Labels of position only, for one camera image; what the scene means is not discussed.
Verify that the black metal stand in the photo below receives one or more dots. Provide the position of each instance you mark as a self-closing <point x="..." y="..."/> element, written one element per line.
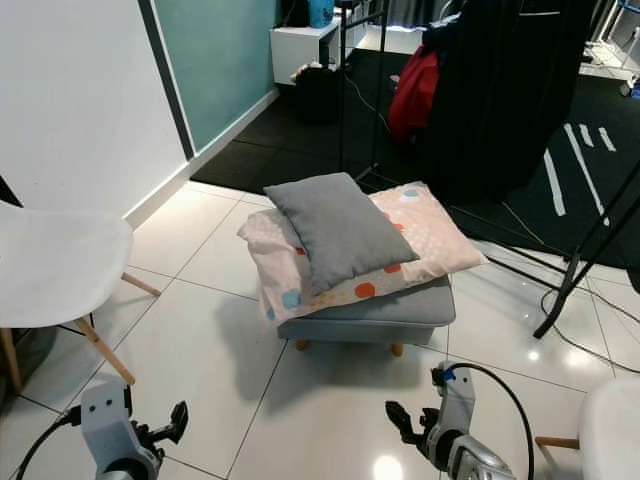
<point x="585" y="265"/>

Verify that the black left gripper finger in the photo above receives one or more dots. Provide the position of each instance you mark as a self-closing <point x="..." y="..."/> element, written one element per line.
<point x="179" y="418"/>
<point x="166" y="439"/>

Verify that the white chair with wooden legs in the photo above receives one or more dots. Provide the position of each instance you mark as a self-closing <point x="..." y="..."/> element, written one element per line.
<point x="610" y="435"/>
<point x="60" y="265"/>

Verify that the grey upholstered footstool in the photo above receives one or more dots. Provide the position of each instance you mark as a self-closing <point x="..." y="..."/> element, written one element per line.
<point x="400" y="312"/>

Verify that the pink dotted pillow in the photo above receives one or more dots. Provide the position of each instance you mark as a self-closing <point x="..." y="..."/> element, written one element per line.
<point x="435" y="240"/>

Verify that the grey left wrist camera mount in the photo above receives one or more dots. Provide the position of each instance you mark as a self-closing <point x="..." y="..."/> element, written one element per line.
<point x="107" y="415"/>

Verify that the black bin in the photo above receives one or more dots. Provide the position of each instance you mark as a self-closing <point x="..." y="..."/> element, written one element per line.
<point x="317" y="95"/>

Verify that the grey fabric pillow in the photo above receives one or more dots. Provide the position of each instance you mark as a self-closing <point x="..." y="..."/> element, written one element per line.
<point x="340" y="232"/>

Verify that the black clothes rack frame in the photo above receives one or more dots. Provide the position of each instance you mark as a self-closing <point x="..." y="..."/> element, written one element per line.
<point x="343" y="85"/>

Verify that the white cabinet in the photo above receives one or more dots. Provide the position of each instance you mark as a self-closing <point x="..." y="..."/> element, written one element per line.
<point x="295" y="50"/>

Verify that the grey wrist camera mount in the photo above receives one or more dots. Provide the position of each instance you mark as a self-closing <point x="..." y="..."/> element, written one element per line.
<point x="107" y="415"/>
<point x="457" y="405"/>

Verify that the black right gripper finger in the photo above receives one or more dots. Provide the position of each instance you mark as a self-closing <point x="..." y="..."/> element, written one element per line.
<point x="401" y="417"/>
<point x="413" y="441"/>

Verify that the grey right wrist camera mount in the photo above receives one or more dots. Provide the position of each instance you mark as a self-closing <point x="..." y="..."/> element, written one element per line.
<point x="457" y="405"/>

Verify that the black hanging garment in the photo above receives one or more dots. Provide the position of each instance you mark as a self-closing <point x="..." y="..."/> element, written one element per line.
<point x="510" y="90"/>

